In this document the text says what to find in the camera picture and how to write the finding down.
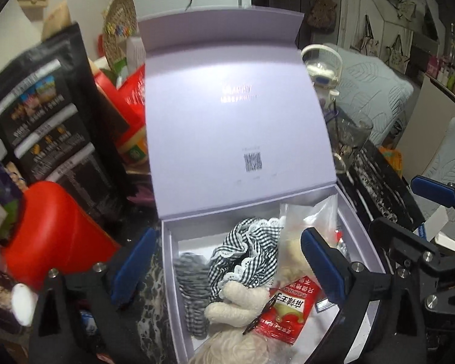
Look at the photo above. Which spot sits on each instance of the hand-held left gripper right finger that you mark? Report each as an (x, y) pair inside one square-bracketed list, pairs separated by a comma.
[(322, 265)]

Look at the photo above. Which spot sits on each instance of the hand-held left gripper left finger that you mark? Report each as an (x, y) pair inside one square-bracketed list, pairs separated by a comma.
[(132, 265)]

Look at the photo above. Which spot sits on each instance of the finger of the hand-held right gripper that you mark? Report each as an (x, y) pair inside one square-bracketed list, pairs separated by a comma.
[(436, 193), (398, 237)]

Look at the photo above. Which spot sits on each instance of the clear bag with cream item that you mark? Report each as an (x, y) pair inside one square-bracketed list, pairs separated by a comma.
[(295, 235)]

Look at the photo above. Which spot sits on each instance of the long red sauce packet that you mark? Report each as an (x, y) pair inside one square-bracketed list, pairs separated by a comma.
[(284, 311)]

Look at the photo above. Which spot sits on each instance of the cream knitted flower scrunchie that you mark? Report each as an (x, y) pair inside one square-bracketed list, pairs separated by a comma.
[(231, 349)]

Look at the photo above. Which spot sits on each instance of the lavender gift box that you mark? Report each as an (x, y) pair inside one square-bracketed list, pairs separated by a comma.
[(231, 121)]

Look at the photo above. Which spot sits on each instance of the small sachets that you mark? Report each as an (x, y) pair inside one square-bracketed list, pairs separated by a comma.
[(343, 244)]

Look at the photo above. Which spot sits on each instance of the blue white carton box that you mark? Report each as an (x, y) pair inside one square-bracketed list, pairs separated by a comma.
[(451, 231)]

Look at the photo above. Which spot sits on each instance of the fine check dark scrunchie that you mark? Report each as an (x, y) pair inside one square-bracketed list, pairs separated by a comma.
[(193, 292)]

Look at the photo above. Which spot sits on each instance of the gingham lace-trim scrunchie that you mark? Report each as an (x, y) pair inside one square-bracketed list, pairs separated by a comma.
[(250, 250)]

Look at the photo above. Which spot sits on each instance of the red plastic bottle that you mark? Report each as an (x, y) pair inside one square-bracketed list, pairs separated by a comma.
[(57, 231)]

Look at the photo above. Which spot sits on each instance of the cream plush hair clip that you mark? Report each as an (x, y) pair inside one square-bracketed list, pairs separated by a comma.
[(231, 305)]

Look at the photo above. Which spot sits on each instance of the glass teapot with white lid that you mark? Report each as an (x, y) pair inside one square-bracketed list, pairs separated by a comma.
[(349, 136)]

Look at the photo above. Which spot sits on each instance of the row of colourful bottles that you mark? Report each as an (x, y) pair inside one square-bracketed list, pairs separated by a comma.
[(449, 77)]

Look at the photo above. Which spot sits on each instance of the purple printed packet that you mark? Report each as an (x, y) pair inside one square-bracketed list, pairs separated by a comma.
[(0, 189)]

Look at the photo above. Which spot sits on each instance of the black printed snack bag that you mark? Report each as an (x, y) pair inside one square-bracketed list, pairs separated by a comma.
[(53, 121)]

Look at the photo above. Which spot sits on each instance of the white stair cabinet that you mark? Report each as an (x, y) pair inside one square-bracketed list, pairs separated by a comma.
[(383, 15)]

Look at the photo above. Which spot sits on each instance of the hanging patterned bag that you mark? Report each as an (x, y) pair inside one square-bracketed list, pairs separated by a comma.
[(323, 9)]

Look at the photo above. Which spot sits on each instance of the woven round plate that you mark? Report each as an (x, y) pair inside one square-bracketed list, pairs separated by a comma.
[(119, 26)]

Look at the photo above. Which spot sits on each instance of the beige wall intercom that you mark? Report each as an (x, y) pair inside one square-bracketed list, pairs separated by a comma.
[(32, 0)]

